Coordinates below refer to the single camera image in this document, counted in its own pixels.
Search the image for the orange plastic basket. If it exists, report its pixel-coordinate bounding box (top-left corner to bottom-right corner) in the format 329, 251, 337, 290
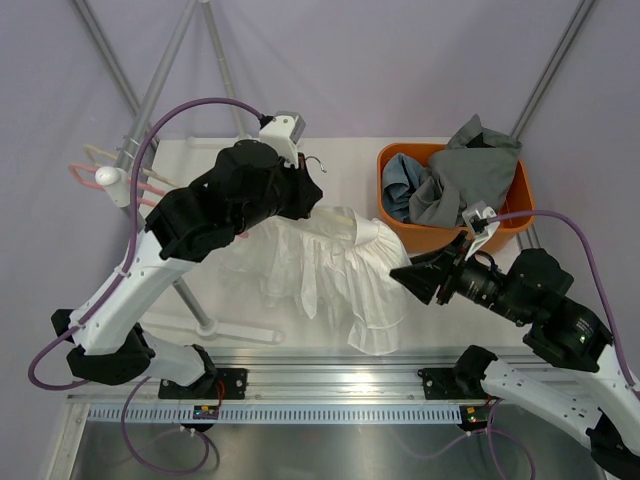
376, 137, 535, 255

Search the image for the silver clothes rack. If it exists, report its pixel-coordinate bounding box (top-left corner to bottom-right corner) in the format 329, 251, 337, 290
113, 1, 283, 344

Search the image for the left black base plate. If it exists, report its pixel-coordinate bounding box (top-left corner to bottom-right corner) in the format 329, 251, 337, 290
158, 368, 249, 401

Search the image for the grey pleated skirt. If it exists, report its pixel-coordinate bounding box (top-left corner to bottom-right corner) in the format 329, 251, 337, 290
409, 115, 522, 228

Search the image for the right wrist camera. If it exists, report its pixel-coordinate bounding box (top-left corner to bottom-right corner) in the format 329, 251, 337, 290
462, 201, 499, 260

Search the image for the left frame post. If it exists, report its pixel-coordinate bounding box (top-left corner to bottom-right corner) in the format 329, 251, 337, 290
68, 0, 139, 114

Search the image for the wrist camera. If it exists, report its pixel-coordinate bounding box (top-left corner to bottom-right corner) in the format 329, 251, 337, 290
258, 112, 306, 168
462, 201, 499, 260

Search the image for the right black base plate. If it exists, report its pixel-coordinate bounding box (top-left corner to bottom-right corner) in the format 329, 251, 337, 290
417, 367, 503, 400

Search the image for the cream hanger of white skirt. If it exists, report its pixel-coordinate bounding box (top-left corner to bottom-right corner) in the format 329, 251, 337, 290
299, 153, 356, 226

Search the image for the frame post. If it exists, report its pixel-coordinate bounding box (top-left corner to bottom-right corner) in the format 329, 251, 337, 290
510, 0, 599, 140
68, 0, 139, 114

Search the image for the aluminium mounting rail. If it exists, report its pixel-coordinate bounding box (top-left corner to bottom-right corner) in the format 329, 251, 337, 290
67, 344, 610, 405

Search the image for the pink hanger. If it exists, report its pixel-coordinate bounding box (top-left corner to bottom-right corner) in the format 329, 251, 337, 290
67, 162, 166, 209

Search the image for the white pleated skirt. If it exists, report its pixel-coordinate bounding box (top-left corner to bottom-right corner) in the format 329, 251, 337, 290
222, 206, 410, 356

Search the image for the blue denim skirt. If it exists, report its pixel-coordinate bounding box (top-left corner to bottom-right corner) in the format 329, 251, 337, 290
381, 153, 425, 223

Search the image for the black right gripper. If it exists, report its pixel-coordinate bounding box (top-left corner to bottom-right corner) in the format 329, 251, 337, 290
389, 228, 531, 324

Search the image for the cream plastic hanger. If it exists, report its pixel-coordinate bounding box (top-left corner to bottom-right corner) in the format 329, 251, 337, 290
82, 143, 176, 189

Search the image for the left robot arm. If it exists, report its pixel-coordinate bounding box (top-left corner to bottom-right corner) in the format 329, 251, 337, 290
52, 140, 323, 398

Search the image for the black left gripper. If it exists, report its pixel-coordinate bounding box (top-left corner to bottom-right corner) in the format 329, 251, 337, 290
231, 149, 322, 235

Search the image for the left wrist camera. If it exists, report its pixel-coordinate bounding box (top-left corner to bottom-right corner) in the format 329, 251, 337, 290
258, 112, 306, 168

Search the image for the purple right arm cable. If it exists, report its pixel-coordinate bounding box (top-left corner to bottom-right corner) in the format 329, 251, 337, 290
399, 209, 640, 474

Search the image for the white slotted cable duct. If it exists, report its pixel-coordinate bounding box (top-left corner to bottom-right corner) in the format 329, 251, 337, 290
88, 404, 462, 425

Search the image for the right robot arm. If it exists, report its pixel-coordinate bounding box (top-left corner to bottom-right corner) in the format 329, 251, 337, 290
390, 234, 639, 479

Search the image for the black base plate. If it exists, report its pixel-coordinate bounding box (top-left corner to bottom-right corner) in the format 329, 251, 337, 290
417, 367, 503, 400
158, 368, 249, 401

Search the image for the right frame post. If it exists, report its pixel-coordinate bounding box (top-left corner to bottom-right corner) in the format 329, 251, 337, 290
510, 0, 599, 140

